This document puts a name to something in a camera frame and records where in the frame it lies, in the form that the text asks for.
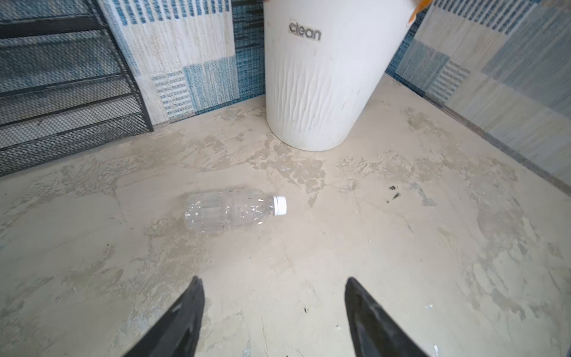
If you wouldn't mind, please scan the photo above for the orange bin liner bag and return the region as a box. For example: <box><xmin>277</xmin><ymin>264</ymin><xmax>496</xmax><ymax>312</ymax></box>
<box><xmin>408</xmin><ymin>0</ymin><xmax>434</xmax><ymax>25</ymax></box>

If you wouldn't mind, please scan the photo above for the clear unlabelled plastic bottle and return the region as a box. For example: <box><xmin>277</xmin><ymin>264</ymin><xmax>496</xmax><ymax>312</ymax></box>
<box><xmin>184</xmin><ymin>188</ymin><xmax>288</xmax><ymax>234</ymax></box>

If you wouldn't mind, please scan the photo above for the white plastic trash bin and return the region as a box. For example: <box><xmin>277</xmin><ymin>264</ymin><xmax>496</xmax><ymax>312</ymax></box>
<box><xmin>263</xmin><ymin>0</ymin><xmax>420</xmax><ymax>152</ymax></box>

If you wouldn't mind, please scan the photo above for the black wire mesh shelf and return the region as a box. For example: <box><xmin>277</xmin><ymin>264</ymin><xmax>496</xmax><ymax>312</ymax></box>
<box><xmin>1</xmin><ymin>1</ymin><xmax>153</xmax><ymax>176</ymax></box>

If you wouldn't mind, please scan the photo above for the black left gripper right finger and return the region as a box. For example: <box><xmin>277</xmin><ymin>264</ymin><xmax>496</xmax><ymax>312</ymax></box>
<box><xmin>344</xmin><ymin>277</ymin><xmax>427</xmax><ymax>357</ymax></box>

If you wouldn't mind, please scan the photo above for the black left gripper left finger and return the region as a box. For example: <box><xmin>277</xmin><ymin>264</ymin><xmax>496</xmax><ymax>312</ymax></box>
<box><xmin>125</xmin><ymin>276</ymin><xmax>205</xmax><ymax>357</ymax></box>

